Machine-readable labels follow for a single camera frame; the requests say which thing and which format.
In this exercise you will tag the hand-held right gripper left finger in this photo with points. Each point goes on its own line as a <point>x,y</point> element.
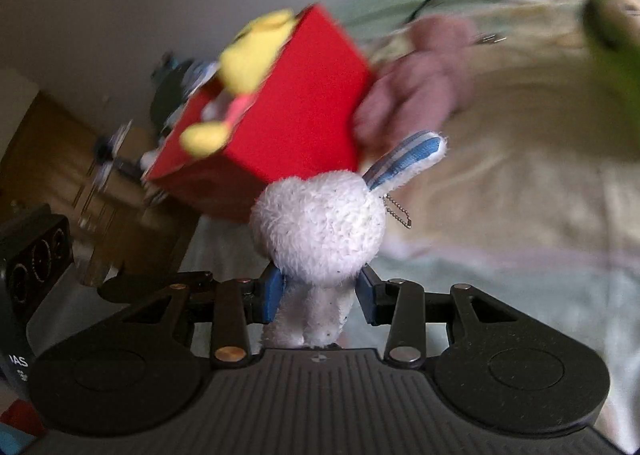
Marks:
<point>272,296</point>

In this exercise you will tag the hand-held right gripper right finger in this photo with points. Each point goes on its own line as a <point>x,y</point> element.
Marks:
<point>370,296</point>

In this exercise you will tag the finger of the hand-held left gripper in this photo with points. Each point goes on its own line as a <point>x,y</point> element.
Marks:
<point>115,289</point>

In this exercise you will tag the large white plush rabbit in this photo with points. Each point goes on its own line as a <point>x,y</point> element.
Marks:
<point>320,225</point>

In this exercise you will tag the red cardboard box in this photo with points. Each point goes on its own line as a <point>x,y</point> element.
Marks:
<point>300,110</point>

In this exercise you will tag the pink plush bear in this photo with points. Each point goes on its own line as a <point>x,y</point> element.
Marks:
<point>415,85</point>

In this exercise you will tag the yellow pink plush toy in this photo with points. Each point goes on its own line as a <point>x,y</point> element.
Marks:
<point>250,55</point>

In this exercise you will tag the green plush toy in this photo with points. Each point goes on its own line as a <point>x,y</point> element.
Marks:
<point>620,50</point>

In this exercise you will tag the wooden cabinet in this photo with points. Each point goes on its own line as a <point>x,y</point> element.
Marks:
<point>50,145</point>

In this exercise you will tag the pale green printed bedsheet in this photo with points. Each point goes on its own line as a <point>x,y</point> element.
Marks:
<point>525,185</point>

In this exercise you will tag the dark round object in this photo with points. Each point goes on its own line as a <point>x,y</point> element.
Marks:
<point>167,95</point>

